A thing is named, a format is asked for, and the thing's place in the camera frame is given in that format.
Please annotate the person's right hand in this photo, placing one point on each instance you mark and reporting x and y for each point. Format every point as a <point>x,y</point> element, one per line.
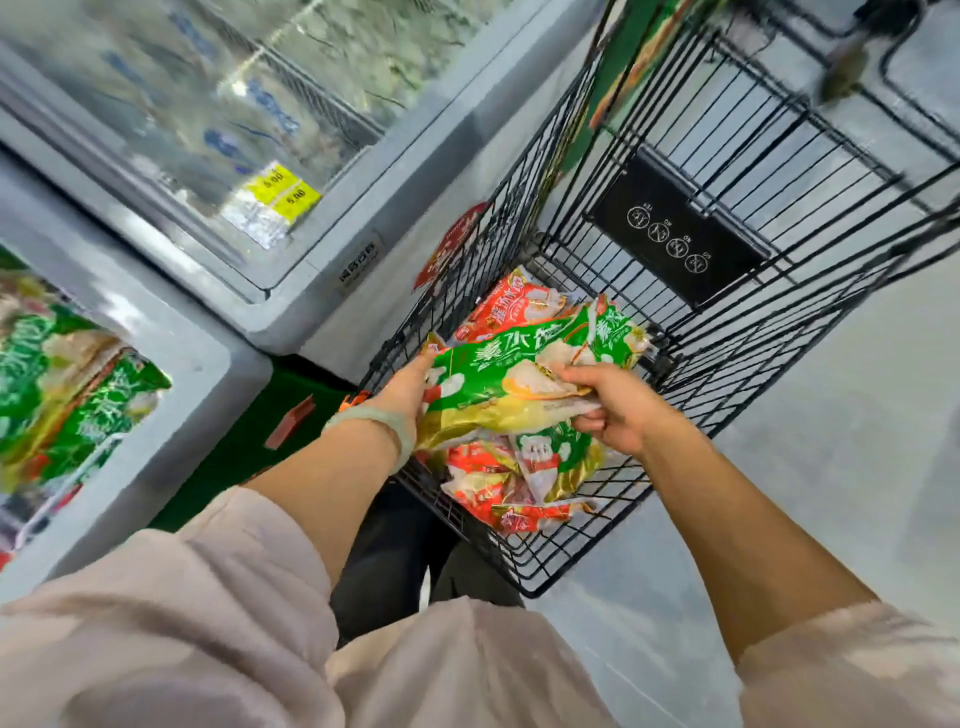
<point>626,412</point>

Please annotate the person's left hand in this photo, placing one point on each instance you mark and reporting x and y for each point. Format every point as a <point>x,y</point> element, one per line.
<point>401,394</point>

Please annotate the person's right thumb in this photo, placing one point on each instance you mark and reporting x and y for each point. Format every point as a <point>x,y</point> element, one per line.
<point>581,373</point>

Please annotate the person's left thumb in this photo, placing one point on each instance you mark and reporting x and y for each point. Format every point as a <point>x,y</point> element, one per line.
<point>424,360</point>

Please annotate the person's left forearm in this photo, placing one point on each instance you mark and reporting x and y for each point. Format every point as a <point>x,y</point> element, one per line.
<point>337,487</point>

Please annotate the person's right forearm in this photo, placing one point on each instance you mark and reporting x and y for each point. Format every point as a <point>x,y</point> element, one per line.
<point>742,540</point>

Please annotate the pale green bangle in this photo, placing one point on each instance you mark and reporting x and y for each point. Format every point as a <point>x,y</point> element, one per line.
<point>390,429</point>

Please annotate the green white dumpling packet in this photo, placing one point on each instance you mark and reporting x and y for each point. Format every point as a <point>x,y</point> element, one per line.
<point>555,457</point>

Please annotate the red dumpling packet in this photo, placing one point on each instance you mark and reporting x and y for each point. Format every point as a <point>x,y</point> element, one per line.
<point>476,476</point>
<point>534,516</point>
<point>514,304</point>

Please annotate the round red sticker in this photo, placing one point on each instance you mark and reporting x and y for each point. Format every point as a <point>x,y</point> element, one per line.
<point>448,246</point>

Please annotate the white freezer label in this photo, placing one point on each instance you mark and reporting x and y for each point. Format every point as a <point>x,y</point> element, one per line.
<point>358,259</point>

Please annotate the red floor tag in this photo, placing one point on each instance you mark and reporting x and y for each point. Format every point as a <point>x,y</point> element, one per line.
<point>289,422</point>

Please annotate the black cart sign plate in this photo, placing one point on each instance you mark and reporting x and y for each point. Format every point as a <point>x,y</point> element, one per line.
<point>675,232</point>

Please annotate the grey glass-lid chest freezer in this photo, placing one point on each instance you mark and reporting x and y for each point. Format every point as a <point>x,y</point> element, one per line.
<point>420,172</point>

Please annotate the dark trousers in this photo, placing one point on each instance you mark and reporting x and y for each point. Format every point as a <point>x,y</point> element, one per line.
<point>390,555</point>

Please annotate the yellow price tag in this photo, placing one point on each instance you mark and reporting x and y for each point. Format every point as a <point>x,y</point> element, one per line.
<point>297,199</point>
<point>271,182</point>

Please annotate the grey open chest freezer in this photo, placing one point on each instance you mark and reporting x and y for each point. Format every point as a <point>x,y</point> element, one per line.
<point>172,360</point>

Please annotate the green orange poster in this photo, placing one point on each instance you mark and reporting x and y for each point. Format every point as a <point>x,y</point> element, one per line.
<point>637,52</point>

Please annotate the pale pink long-sleeved shirt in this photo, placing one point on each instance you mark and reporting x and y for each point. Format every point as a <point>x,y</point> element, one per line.
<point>187,637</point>

